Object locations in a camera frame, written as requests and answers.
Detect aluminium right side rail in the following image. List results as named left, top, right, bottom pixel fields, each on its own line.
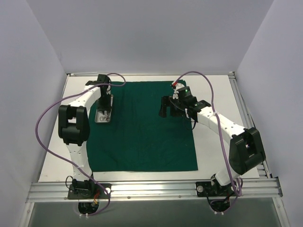
left=228, top=72, right=273, bottom=178

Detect aluminium rail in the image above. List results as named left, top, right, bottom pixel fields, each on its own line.
left=228, top=72, right=273, bottom=178
left=27, top=178, right=283, bottom=202

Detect steel surgical scissors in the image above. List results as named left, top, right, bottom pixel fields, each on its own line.
left=103, top=110, right=111, bottom=122

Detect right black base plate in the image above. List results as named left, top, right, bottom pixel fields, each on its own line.
left=195, top=181, right=235, bottom=197

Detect metal instrument tray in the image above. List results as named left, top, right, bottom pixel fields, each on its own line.
left=95, top=95, right=114, bottom=124

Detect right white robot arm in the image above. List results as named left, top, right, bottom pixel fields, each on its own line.
left=159, top=85, right=266, bottom=195

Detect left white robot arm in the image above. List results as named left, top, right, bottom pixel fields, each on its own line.
left=58, top=74, right=113, bottom=198

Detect steel surgical forceps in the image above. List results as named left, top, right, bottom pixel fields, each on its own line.
left=98, top=113, right=107, bottom=122

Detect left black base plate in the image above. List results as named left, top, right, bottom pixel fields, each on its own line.
left=67, top=180, right=108, bottom=200

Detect dark green surgical cloth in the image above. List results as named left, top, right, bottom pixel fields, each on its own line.
left=87, top=81, right=198, bottom=173

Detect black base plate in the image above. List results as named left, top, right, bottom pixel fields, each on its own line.
left=67, top=180, right=108, bottom=200
left=195, top=181, right=235, bottom=197

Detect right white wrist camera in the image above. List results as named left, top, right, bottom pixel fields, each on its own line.
left=171, top=81, right=184, bottom=100

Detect aluminium front rail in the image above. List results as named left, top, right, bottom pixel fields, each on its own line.
left=27, top=178, right=283, bottom=202

